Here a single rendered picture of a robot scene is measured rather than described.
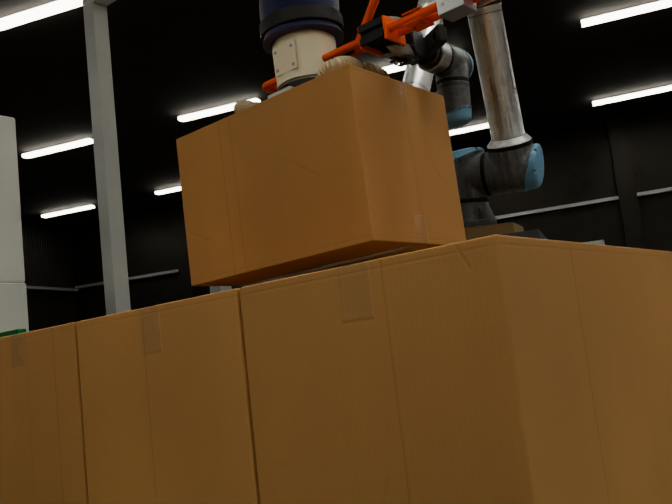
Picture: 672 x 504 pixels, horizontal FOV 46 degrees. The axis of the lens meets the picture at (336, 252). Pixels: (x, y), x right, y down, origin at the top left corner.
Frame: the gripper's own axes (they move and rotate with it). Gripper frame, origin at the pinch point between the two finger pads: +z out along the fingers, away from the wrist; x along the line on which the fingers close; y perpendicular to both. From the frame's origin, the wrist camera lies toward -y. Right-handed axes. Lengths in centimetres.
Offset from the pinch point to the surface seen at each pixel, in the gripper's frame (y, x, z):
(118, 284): 347, -12, -161
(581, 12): 197, 277, -701
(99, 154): 352, 80, -157
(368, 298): -44, -70, 80
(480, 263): -60, -68, 80
